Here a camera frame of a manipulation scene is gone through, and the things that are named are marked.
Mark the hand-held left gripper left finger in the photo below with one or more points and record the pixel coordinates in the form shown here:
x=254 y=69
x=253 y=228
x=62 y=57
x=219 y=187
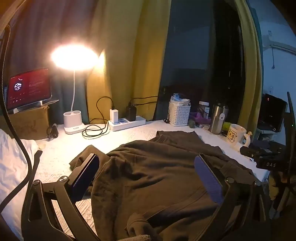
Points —
x=84 y=177

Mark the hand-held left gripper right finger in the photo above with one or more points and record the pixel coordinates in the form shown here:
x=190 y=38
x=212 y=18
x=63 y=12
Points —
x=209 y=179

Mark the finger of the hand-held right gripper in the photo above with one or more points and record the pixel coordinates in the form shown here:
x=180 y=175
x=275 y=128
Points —
x=251 y=151

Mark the dark brown t-shirt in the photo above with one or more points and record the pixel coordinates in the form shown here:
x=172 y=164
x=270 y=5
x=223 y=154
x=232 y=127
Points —
x=150 y=176

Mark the cream cartoon mug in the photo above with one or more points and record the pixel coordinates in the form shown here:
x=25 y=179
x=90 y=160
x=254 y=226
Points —
x=234 y=136

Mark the yellow-green ball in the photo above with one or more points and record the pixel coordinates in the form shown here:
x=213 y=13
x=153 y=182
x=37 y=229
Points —
x=226 y=126

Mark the stainless steel tumbler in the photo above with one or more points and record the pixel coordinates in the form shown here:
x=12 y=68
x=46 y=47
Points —
x=216 y=120

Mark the white folded cloth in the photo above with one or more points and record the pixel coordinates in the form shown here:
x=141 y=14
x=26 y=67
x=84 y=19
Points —
x=38 y=160

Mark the small beige object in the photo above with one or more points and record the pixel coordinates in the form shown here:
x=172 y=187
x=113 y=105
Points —
x=42 y=145

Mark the white desk lamp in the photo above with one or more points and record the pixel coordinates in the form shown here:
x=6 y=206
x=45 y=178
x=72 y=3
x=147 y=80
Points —
x=74 y=124

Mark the black clip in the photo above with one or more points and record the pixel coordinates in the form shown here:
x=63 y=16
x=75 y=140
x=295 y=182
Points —
x=53 y=132

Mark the small grey figurine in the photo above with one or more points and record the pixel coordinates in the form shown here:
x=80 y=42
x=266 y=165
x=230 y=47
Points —
x=192 y=124

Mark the white textured blanket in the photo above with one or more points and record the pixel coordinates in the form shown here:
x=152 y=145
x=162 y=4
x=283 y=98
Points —
x=129 y=136

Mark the purple soft toy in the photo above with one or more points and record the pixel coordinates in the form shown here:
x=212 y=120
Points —
x=200 y=118

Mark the small labelled jar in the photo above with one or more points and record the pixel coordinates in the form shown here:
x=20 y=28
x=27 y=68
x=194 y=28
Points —
x=204 y=106

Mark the white charger plug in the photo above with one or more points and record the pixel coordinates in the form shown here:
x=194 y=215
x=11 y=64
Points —
x=114 y=115

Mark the white woven plastic basket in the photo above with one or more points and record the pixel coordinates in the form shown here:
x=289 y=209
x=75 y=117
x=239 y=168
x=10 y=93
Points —
x=180 y=114

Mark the cardboard box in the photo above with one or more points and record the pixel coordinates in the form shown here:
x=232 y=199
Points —
x=30 y=124

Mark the white power strip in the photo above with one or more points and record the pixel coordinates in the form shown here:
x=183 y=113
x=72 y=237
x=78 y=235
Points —
x=138 y=121

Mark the black charger plug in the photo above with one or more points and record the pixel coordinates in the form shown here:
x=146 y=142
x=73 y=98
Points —
x=131 y=112

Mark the yellow curtain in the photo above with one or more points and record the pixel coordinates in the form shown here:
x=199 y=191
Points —
x=129 y=46
x=253 y=69

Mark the packets in basket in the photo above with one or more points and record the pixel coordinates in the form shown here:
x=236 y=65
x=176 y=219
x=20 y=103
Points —
x=179 y=99

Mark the clear tablet stand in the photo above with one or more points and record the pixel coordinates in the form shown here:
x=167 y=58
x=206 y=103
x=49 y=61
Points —
x=31 y=105

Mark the tablet with red screen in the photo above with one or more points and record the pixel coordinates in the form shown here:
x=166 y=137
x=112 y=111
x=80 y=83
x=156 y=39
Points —
x=27 y=88

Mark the dark green curtain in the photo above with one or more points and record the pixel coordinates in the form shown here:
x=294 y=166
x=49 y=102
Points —
x=46 y=27

